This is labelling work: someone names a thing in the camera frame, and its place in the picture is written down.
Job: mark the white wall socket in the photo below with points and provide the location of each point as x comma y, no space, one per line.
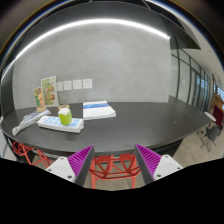
67,85
87,83
77,84

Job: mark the red metal stool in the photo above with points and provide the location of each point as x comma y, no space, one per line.
113,167
25,153

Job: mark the white wall socket right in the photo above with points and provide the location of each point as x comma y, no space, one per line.
87,83

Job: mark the small orange menu card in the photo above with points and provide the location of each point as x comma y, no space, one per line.
39,100

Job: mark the white wall socket middle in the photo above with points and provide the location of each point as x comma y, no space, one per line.
77,84

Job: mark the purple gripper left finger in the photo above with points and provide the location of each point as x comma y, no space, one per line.
75,167

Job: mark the white round table background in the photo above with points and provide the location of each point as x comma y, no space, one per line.
210,116

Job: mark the red metal stool left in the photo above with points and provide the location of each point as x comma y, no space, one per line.
25,153

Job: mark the white blue booklet stack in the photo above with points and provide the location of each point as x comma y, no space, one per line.
97,110

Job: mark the white wall socket left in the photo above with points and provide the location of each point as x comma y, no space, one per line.
67,85

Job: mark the black chair background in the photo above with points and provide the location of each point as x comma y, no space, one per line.
209,136

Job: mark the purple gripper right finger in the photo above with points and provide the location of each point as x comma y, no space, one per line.
154,166

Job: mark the tall green menu card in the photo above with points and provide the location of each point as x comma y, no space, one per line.
49,91

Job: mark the green white charger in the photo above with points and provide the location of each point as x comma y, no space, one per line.
65,115

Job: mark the red metal stool centre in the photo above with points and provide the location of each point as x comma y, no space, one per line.
113,167

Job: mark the glass partition wall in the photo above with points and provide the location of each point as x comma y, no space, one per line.
190,83

